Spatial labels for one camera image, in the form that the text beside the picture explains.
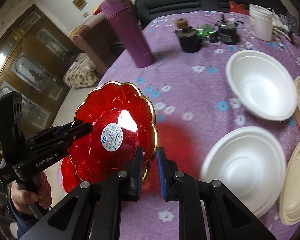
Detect person's left hand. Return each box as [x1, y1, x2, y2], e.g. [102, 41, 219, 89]
[10, 174, 53, 214]

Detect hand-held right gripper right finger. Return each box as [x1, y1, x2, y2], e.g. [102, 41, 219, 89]
[157, 147, 278, 240]

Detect black cylindrical motor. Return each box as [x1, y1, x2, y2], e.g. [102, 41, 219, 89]
[214, 17, 240, 45]

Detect brown armchair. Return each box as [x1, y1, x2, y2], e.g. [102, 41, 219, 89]
[72, 11, 123, 74]

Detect black leather sofa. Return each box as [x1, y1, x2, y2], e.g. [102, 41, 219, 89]
[135, 0, 300, 28]

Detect white cotton gloves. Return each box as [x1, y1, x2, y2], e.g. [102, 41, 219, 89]
[271, 9, 293, 42]

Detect white plastic jar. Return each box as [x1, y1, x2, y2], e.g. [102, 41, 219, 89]
[248, 4, 274, 42]

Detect green plastic packet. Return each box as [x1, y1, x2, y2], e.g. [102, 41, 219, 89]
[194, 24, 219, 43]

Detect red glass plate gold rim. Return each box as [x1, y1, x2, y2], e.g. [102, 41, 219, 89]
[60, 155, 90, 193]
[69, 81, 158, 183]

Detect red plastic bag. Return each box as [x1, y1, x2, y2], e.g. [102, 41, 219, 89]
[229, 1, 250, 15]

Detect patterned cushion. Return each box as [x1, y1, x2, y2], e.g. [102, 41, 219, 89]
[64, 52, 100, 89]

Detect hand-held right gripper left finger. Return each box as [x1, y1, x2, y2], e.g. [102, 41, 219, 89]
[20, 146, 144, 240]

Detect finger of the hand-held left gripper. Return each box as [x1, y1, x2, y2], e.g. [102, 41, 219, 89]
[31, 122, 93, 155]
[29, 120, 78, 143]

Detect black phone stand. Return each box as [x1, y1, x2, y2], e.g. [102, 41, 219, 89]
[285, 12, 300, 45]

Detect yellow wall plaque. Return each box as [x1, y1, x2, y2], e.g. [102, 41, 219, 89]
[72, 0, 88, 10]

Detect white foam bowl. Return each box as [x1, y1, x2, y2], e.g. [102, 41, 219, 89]
[225, 50, 298, 122]
[199, 126, 287, 219]

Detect purple thermos bottle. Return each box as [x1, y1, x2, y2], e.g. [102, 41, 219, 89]
[100, 0, 155, 68]

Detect black jar with wooden stopper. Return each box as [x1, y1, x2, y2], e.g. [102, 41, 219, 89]
[174, 18, 200, 53]

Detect wooden glass cabinet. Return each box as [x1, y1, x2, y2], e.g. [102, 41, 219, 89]
[0, 4, 78, 155]

